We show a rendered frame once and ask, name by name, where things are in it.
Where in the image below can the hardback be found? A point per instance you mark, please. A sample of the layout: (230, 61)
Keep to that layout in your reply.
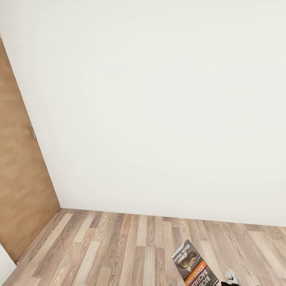
(192, 267)

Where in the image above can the sliding door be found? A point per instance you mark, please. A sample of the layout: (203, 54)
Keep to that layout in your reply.
(28, 200)

